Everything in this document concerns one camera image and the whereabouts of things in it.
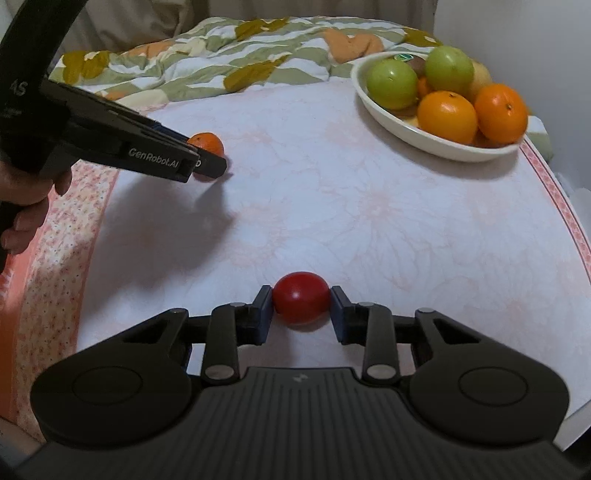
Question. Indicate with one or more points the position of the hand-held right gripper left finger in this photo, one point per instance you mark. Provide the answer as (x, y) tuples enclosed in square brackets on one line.
[(265, 314)]

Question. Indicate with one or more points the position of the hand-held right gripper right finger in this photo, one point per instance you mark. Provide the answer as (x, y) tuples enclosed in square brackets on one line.
[(337, 316)]

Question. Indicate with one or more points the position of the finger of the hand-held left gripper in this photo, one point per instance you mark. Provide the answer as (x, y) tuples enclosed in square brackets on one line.
[(212, 165), (175, 136)]

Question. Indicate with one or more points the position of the small tangerine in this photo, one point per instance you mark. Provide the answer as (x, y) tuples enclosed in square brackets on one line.
[(424, 87), (210, 143)]

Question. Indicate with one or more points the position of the red cherry tomato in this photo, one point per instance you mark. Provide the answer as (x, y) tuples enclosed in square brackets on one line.
[(301, 297)]

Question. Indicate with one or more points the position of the cream oval bowl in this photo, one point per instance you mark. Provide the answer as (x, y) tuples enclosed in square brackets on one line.
[(415, 138)]

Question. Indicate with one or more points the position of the large green apple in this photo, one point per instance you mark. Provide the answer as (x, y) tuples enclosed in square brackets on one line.
[(391, 83)]

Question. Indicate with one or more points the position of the large light orange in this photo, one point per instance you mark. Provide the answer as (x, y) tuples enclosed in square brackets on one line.
[(447, 117)]

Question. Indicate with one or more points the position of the small green apple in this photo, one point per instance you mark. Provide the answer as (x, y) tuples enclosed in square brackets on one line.
[(450, 69)]

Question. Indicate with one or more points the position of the deep-coloured medium orange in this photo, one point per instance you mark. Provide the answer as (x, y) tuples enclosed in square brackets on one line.
[(501, 113)]

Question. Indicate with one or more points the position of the person's left hand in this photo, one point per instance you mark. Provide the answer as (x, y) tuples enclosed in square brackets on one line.
[(27, 194)]

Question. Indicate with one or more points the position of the green striped floral quilt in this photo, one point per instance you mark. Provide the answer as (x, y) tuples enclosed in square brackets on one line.
[(207, 55)]

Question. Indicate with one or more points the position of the pink floral printed sheet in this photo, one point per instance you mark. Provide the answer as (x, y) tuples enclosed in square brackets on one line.
[(369, 221)]

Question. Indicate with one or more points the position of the beige curtain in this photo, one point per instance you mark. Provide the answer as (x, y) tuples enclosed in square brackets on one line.
[(138, 14)]

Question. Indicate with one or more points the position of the brown kiwi with green sticker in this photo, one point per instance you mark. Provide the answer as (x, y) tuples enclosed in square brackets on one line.
[(418, 64)]

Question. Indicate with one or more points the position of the yellow pear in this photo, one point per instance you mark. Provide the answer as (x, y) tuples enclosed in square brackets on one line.
[(481, 76)]

